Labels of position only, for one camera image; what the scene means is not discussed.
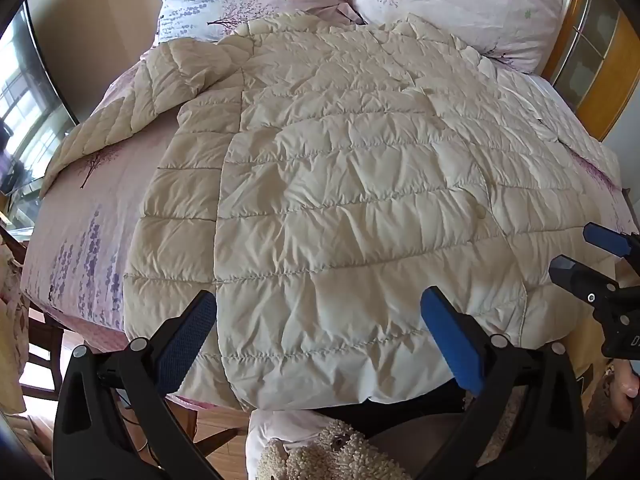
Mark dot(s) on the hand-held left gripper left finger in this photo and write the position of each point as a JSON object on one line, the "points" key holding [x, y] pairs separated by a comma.
{"points": [[192, 332]]}

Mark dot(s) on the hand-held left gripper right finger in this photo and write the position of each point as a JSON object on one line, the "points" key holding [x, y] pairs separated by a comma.
{"points": [[452, 335]]}

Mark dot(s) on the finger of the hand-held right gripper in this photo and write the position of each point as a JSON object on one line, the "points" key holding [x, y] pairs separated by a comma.
{"points": [[607, 239], [575, 275]]}

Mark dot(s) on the cream quilted down jacket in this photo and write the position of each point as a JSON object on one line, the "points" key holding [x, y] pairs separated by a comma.
{"points": [[325, 185]]}

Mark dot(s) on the person's right hand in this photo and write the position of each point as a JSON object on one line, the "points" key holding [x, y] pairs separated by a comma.
{"points": [[629, 387]]}

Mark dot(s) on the pink floral bed sheet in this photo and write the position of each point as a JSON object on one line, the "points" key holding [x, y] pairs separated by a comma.
{"points": [[95, 220]]}

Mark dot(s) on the wooden chair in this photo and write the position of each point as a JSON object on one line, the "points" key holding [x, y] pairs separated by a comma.
{"points": [[42, 355]]}

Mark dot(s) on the dark framed window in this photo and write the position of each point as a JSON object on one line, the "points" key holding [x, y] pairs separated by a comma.
{"points": [[27, 105]]}

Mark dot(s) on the pink tree print pillow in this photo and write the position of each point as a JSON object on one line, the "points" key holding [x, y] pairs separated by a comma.
{"points": [[450, 5]]}

